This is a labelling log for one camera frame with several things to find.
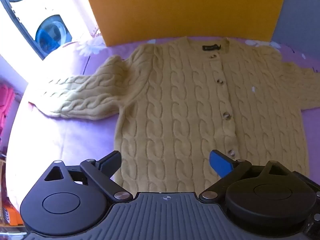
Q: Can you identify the orange headboard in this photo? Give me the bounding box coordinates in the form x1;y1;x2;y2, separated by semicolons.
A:
81;0;288;47

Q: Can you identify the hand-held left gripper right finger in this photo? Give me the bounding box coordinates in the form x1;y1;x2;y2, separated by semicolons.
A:
199;149;297;203

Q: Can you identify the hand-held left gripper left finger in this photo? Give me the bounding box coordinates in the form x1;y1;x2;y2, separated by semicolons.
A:
44;150;133;203

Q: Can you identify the white washing machine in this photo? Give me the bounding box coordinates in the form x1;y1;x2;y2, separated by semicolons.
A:
9;0;73;58

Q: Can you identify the orange crate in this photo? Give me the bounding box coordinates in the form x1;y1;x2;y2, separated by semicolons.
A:
0;201;16;227

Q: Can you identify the beige cable-knit cardigan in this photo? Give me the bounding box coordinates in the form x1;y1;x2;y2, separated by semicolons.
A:
28;37;320;193

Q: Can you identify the purple floral printed bed sheet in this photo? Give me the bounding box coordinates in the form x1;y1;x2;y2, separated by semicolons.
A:
5;36;320;205

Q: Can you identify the pink cloth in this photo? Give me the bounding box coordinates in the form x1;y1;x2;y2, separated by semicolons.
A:
0;83;16;153

